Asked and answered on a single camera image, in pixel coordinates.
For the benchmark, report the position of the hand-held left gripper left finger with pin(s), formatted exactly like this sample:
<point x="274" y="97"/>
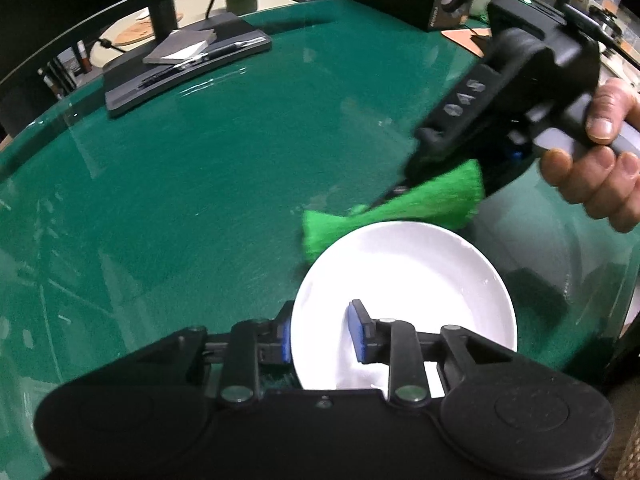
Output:
<point x="285" y="342"/>

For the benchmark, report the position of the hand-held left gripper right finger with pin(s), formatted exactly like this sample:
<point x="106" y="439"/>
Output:
<point x="357" y="335"/>

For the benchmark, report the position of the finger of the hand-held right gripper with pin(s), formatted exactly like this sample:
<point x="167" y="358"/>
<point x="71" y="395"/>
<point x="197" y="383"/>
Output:
<point x="400" y="191"/>

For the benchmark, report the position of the green cloth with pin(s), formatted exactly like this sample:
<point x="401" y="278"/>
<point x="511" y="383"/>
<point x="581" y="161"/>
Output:
<point x="430" y="195"/>

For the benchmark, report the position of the white bowl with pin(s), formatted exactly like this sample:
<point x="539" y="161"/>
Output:
<point x="415" y="270"/>

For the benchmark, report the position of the person's right hand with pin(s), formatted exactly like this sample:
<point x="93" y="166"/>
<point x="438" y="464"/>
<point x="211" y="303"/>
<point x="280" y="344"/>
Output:
<point x="600" y="190"/>

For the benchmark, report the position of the black pen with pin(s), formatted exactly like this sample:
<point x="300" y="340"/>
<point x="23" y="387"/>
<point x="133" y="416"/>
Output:
<point x="172" y="70"/>
<point x="232" y="47"/>

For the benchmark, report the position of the grey notebook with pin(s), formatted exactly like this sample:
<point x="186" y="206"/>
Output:
<point x="180" y="45"/>

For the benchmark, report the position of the black monitor stand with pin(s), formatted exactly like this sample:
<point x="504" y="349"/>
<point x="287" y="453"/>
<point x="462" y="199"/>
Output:
<point x="150" y="90"/>

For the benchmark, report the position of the round wooden board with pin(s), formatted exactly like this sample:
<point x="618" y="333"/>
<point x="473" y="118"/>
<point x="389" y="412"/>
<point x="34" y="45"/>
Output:
<point x="135" y="30"/>

